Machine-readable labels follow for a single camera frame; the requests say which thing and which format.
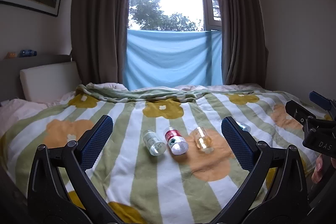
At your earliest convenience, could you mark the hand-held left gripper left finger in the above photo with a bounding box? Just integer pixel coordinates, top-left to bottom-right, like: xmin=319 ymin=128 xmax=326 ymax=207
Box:
xmin=27 ymin=115 xmax=124 ymax=224

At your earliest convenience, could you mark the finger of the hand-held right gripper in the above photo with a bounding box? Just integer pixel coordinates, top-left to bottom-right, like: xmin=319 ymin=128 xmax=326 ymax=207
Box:
xmin=285 ymin=100 xmax=317 ymax=132
xmin=309 ymin=91 xmax=336 ymax=120

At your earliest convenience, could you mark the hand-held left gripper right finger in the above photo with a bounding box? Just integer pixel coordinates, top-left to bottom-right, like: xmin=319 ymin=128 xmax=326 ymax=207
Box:
xmin=209 ymin=116 xmax=312 ymax=224

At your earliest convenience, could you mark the person's right hand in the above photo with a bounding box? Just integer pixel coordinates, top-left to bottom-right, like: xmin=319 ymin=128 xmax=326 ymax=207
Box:
xmin=311 ymin=155 xmax=325 ymax=184

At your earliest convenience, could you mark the clear bottle amber liquid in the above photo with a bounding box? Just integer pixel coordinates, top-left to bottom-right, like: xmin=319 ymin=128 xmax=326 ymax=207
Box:
xmin=192 ymin=126 xmax=214 ymax=153

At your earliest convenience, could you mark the clear bottle white label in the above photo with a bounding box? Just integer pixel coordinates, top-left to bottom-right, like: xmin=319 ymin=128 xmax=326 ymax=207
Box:
xmin=143 ymin=130 xmax=167 ymax=157

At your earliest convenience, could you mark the clear bottle red label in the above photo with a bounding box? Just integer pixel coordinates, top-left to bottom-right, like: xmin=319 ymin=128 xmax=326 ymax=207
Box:
xmin=164 ymin=127 xmax=189 ymax=156

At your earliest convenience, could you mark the striped floral blanket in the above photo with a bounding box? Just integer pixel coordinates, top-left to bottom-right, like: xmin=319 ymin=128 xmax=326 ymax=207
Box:
xmin=0 ymin=84 xmax=336 ymax=224

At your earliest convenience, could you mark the white pillow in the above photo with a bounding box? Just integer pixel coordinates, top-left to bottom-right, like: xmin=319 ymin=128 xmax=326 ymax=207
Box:
xmin=20 ymin=61 xmax=82 ymax=104

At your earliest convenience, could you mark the grey headboard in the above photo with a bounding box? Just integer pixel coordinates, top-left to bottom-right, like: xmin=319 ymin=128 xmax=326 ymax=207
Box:
xmin=0 ymin=54 xmax=74 ymax=103

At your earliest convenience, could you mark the light blue cloth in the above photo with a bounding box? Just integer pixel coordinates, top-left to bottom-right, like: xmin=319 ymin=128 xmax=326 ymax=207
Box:
xmin=123 ymin=29 xmax=224 ymax=91

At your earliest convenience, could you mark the brown curtain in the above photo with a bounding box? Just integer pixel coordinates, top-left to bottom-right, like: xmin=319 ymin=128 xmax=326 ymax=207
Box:
xmin=207 ymin=0 xmax=269 ymax=87
xmin=70 ymin=0 xmax=136 ymax=90

